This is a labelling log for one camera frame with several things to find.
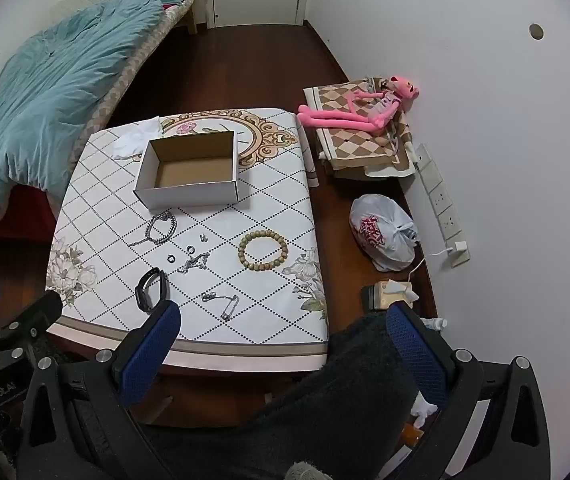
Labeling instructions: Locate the silver chain with pin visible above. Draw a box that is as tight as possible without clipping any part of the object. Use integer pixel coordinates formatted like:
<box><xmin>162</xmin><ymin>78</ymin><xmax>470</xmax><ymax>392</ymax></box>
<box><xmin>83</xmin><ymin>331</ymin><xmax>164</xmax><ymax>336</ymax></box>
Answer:
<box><xmin>201</xmin><ymin>290</ymin><xmax>241</xmax><ymax>322</ymax></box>

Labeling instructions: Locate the folded brown checkered cloth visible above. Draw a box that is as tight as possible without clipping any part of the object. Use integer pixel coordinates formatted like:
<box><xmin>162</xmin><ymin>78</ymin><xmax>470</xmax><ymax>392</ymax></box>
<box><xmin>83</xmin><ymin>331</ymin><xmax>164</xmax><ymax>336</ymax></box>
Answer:
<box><xmin>304</xmin><ymin>77</ymin><xmax>416</xmax><ymax>181</ymax></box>

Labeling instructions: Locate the white crumpled tissue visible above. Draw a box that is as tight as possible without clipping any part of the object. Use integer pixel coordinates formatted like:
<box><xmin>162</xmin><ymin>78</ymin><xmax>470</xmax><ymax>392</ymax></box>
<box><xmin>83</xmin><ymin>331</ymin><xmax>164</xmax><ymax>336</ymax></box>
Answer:
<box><xmin>112</xmin><ymin>116</ymin><xmax>163</xmax><ymax>162</ymax></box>

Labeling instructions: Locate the thin silver necklace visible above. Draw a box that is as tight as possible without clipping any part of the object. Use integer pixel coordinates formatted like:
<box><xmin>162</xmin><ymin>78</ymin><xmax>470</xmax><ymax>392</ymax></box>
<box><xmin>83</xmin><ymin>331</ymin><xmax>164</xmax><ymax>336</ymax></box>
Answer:
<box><xmin>175</xmin><ymin>252</ymin><xmax>211</xmax><ymax>275</ymax></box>

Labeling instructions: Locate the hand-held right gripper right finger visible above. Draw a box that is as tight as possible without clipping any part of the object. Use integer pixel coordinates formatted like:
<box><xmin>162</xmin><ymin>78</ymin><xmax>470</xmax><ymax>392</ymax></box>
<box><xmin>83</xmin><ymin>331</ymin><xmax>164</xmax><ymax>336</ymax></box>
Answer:
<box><xmin>385</xmin><ymin>302</ymin><xmax>552</xmax><ymax>480</ymax></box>

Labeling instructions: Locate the white charger cable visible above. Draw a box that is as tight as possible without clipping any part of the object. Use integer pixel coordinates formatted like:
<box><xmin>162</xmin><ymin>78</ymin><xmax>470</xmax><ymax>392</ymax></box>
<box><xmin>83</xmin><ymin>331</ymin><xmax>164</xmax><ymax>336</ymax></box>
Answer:
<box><xmin>405</xmin><ymin>247</ymin><xmax>453</xmax><ymax>291</ymax></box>

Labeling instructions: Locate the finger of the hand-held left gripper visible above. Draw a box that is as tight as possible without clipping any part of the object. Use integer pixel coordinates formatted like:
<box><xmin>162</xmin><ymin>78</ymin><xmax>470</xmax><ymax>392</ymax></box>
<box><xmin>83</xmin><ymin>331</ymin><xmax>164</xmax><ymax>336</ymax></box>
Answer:
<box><xmin>0</xmin><ymin>290</ymin><xmax>64</xmax><ymax>376</ymax></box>

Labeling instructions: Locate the black wristband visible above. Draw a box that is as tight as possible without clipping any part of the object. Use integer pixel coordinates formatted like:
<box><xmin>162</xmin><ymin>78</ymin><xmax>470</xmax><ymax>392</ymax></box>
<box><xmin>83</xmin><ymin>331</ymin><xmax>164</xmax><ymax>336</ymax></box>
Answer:
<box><xmin>134</xmin><ymin>268</ymin><xmax>167</xmax><ymax>316</ymax></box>

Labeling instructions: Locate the white knotted plastic bag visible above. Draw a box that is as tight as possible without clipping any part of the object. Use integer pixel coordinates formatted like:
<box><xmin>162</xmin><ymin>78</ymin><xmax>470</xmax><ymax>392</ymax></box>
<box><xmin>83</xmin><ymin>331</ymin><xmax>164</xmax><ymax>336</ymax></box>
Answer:
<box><xmin>349</xmin><ymin>193</ymin><xmax>419</xmax><ymax>272</ymax></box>

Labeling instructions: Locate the tissue packet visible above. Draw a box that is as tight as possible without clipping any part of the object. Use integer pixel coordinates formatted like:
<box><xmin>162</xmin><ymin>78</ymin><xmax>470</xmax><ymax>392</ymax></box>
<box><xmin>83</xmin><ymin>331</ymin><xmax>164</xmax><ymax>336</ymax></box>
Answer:
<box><xmin>362</xmin><ymin>280</ymin><xmax>418</xmax><ymax>313</ymax></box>

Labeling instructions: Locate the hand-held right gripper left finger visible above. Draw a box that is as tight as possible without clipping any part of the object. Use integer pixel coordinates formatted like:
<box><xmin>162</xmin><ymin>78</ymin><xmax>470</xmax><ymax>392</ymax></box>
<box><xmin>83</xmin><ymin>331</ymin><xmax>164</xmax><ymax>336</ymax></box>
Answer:
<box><xmin>15</xmin><ymin>300</ymin><xmax>182</xmax><ymax>480</ymax></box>

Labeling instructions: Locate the cardboard box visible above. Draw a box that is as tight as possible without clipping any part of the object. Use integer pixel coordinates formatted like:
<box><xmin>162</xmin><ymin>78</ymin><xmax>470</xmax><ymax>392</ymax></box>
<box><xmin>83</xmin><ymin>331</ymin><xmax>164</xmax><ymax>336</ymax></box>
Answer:
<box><xmin>134</xmin><ymin>130</ymin><xmax>240</xmax><ymax>211</ymax></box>

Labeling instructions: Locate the teal blanket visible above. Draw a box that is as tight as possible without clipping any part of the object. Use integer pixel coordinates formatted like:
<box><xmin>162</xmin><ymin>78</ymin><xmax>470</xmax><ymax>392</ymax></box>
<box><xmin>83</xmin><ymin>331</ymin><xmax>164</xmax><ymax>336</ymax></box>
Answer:
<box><xmin>0</xmin><ymin>0</ymin><xmax>166</xmax><ymax>241</ymax></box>

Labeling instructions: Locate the pink plush toy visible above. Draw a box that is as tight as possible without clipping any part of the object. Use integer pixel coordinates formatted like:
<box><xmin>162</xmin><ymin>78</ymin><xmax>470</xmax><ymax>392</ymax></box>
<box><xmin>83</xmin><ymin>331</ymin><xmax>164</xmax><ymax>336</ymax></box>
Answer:
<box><xmin>297</xmin><ymin>75</ymin><xmax>422</xmax><ymax>136</ymax></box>

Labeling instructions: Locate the silver chain bracelet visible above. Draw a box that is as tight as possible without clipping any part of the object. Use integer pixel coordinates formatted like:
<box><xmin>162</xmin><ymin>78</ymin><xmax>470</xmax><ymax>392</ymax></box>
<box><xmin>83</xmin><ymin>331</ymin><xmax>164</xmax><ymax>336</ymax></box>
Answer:
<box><xmin>128</xmin><ymin>211</ymin><xmax>177</xmax><ymax>248</ymax></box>

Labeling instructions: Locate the wooden bead bracelet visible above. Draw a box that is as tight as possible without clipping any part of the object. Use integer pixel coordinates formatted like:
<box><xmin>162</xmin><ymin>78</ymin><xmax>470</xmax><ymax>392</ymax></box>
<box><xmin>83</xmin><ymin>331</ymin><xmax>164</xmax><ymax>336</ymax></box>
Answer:
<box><xmin>238</xmin><ymin>229</ymin><xmax>289</xmax><ymax>270</ymax></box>

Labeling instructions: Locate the white power strip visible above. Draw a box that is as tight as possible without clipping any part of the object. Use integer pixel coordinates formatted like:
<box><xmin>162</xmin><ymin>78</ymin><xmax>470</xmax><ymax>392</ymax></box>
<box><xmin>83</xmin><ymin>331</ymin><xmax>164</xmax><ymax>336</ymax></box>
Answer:
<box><xmin>415</xmin><ymin>142</ymin><xmax>470</xmax><ymax>267</ymax></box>

